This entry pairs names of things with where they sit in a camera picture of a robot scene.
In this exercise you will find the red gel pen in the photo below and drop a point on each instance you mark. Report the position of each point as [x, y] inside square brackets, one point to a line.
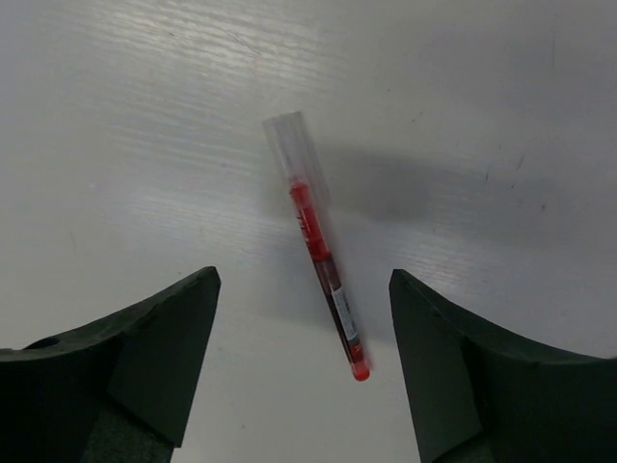
[290, 142]

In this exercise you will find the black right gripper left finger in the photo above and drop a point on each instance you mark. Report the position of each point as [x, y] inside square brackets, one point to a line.
[119, 389]

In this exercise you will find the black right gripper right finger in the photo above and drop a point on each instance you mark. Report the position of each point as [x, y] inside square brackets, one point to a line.
[480, 393]

